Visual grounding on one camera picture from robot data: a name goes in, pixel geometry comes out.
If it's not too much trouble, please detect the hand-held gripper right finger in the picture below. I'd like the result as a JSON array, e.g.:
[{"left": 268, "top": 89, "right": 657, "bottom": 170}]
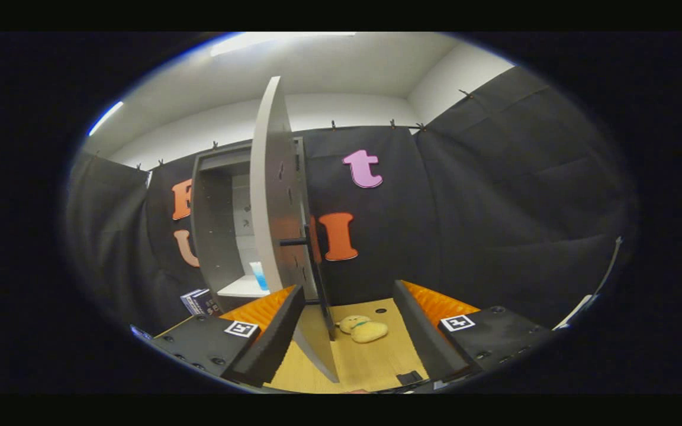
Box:
[{"left": 393, "top": 280, "right": 558, "bottom": 384}]

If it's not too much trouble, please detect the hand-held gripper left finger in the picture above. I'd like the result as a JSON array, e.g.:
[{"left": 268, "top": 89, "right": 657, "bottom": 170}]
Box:
[{"left": 140, "top": 285, "right": 306, "bottom": 388}]

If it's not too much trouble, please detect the white and blue tube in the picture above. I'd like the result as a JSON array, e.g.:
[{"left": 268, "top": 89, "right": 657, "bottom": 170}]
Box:
[{"left": 249, "top": 261, "right": 269, "bottom": 292}]

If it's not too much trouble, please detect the black door handle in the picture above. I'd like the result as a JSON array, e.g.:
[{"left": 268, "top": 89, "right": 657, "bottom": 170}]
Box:
[{"left": 279, "top": 224, "right": 337, "bottom": 341}]

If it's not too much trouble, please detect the white cabinet door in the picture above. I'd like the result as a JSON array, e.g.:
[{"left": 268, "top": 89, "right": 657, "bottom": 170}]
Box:
[{"left": 250, "top": 76, "right": 340, "bottom": 383}]

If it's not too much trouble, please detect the yellow plush toy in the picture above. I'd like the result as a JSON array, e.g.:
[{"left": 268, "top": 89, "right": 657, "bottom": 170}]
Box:
[{"left": 335, "top": 315, "right": 389, "bottom": 344}]

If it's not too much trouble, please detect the grey cabinet shelf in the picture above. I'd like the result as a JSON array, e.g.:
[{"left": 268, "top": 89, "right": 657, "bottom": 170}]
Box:
[{"left": 217, "top": 275, "right": 271, "bottom": 298}]

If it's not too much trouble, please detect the dark blue book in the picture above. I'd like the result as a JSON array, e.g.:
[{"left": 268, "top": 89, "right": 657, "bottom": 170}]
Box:
[{"left": 192, "top": 288, "right": 222, "bottom": 316}]

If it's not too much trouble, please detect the grey cabinet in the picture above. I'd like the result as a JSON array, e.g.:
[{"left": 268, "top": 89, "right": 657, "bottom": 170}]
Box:
[{"left": 190, "top": 137, "right": 306, "bottom": 314}]

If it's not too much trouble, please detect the black backdrop cloth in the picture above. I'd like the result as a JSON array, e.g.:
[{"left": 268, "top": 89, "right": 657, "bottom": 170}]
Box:
[{"left": 63, "top": 65, "right": 638, "bottom": 338}]

